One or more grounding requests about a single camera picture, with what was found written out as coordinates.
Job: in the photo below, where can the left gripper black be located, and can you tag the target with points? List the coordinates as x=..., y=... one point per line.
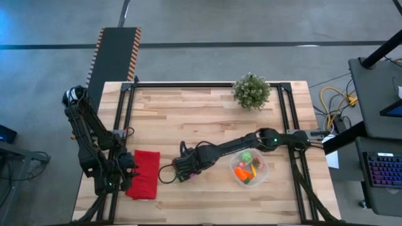
x=126, y=166

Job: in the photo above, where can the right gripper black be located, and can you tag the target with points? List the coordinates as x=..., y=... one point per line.
x=184, y=169

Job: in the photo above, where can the orange toy carrot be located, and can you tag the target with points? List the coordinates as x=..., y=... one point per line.
x=241, y=173

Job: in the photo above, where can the pink toy peach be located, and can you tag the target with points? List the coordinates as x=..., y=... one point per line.
x=242, y=164

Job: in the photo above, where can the green round toy vegetable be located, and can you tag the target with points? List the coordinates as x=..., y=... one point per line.
x=246, y=156

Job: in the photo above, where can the yellow toy banana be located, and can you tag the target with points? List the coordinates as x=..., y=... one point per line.
x=253, y=170

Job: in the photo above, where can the large red toy strawberry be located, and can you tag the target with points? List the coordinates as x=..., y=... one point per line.
x=257, y=163

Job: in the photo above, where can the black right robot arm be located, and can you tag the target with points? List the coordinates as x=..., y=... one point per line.
x=238, y=145

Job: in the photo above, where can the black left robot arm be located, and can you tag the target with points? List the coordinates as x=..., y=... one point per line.
x=88, y=125

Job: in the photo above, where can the clear plastic tupperware container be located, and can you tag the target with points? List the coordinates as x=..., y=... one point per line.
x=263, y=177

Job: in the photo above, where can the red cloth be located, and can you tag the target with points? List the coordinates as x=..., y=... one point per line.
x=143, y=182

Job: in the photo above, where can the green potted plant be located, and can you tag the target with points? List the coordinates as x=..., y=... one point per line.
x=251, y=91

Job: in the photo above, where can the black mat orange striped edges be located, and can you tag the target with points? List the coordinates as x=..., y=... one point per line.
x=113, y=56

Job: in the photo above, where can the black metal stand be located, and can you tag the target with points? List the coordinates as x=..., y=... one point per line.
x=19, y=153

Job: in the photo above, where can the black device blue light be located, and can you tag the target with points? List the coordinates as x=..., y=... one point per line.
x=7, y=135

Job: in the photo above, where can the white paper sheet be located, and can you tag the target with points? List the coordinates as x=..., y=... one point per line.
x=332, y=158

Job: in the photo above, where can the black power strip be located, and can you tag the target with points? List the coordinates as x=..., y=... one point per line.
x=339, y=124

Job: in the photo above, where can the backlit black keyboard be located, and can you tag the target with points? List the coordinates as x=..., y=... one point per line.
x=384, y=171

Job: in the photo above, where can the grey desk surface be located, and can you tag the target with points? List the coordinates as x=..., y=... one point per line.
x=377, y=94
x=383, y=201

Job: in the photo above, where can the black tablet blue screen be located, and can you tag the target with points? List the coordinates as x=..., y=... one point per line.
x=392, y=110

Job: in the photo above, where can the black pole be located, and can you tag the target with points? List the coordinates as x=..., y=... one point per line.
x=380, y=50

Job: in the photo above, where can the black aluminium table frame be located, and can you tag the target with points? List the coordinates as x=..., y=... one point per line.
x=188, y=84

